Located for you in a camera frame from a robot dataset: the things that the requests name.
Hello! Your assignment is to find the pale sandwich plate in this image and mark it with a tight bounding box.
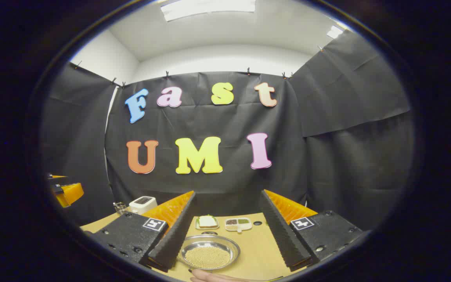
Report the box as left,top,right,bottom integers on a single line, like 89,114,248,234
195,215,220,230

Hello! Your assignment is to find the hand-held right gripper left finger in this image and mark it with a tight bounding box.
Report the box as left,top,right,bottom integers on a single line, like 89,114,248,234
90,191,197,273

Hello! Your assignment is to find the sandwich with lettuce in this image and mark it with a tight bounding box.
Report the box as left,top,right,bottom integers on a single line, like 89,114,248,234
197,214,218,228

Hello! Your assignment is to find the large ceiling light panel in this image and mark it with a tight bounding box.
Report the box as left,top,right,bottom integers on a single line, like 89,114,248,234
160,0,256,22

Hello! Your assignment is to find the pile of soybeans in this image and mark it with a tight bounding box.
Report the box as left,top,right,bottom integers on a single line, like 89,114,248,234
184,246,231,269

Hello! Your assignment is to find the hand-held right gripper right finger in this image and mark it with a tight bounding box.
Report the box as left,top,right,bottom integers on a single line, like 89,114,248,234
259,189,363,272

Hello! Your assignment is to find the stainless steel pot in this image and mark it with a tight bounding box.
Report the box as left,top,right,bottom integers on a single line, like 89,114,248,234
177,231,242,273

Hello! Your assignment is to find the black backdrop cloth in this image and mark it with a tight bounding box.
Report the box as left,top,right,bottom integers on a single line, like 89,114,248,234
40,29,416,231

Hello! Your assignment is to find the white toaster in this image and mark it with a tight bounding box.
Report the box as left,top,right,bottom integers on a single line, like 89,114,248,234
129,196,158,215

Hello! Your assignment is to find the sectioned dish of beans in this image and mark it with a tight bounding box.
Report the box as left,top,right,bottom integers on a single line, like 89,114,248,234
225,217,253,233

